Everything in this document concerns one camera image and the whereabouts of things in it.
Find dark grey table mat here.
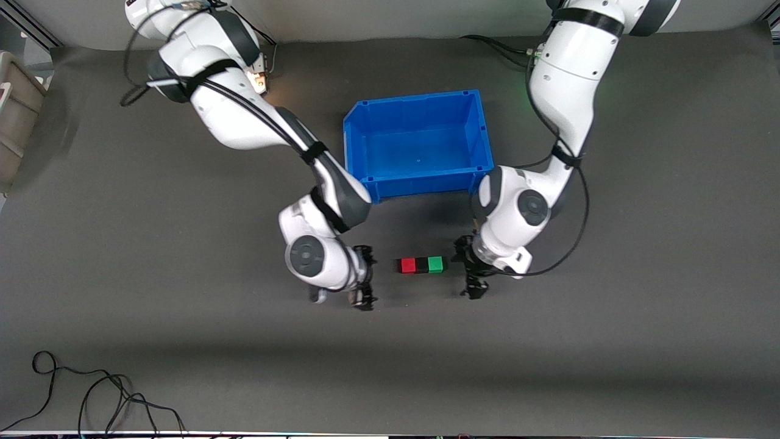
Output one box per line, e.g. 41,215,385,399
0,21,780,436

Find blue plastic storage bin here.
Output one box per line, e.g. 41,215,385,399
342,90,495,204

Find beige plastic container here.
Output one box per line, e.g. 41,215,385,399
0,51,48,195

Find black left arm base cables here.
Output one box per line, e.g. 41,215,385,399
459,34,542,71

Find black arm base cables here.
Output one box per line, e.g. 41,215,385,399
459,34,542,71
241,9,278,80

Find black right arm base cables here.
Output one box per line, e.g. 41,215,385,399
241,9,278,80

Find thin black loose cable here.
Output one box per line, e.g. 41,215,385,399
0,350,133,434
77,373,187,439

